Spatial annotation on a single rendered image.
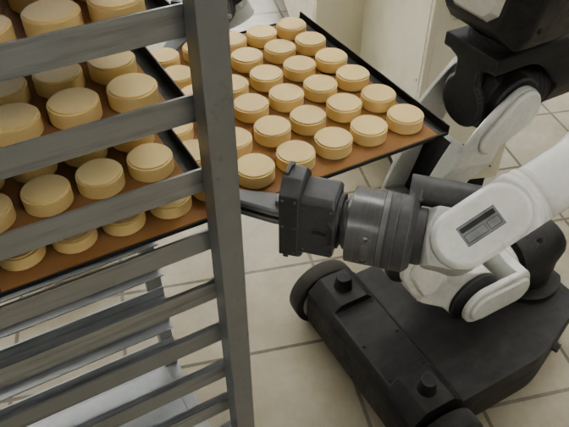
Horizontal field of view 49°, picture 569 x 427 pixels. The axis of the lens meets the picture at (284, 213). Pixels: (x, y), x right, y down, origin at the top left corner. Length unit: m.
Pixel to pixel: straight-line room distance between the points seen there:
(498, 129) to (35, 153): 0.81
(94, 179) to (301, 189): 0.22
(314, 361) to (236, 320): 0.99
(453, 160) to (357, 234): 0.52
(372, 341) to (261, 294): 0.47
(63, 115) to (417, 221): 0.38
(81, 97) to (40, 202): 0.11
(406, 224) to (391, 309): 1.03
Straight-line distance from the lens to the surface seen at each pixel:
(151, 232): 0.72
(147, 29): 0.56
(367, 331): 1.61
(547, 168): 0.72
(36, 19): 0.58
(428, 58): 1.92
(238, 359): 0.88
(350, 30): 2.60
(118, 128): 0.60
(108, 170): 0.69
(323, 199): 0.68
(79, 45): 0.55
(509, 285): 1.62
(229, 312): 0.79
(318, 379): 1.75
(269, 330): 1.84
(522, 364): 1.68
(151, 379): 1.61
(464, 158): 1.16
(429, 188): 0.71
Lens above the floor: 1.48
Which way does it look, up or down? 43 degrees down
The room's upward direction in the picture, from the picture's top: straight up
